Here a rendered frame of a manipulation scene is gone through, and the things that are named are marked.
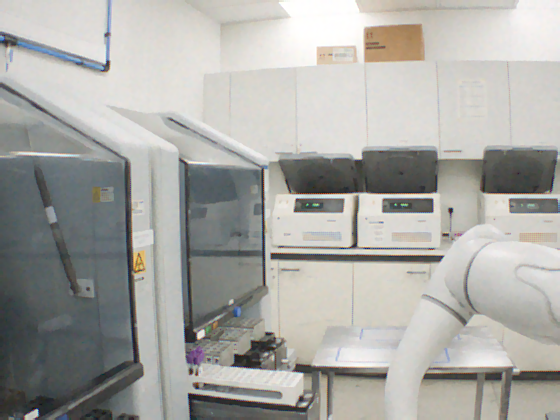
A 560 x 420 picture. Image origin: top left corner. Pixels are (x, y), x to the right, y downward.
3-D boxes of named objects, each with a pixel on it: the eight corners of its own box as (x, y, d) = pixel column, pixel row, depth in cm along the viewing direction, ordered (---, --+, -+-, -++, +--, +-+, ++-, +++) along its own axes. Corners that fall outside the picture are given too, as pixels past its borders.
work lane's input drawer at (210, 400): (73, 402, 141) (70, 373, 140) (99, 386, 154) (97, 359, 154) (324, 441, 121) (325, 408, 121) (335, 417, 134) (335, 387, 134)
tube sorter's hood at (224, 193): (36, 323, 142) (28, 100, 139) (139, 286, 200) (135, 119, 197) (196, 344, 128) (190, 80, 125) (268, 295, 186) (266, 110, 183)
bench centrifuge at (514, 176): (484, 250, 331) (484, 143, 327) (477, 240, 390) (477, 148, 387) (566, 250, 315) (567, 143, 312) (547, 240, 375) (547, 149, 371)
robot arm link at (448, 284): (405, 286, 98) (447, 299, 85) (455, 208, 101) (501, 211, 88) (448, 321, 101) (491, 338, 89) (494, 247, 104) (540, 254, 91)
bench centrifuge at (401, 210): (356, 249, 354) (355, 144, 350) (366, 239, 414) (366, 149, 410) (441, 250, 339) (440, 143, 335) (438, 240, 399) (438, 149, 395)
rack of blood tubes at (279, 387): (182, 397, 133) (181, 375, 132) (198, 384, 142) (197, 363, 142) (294, 410, 125) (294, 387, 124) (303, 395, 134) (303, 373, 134)
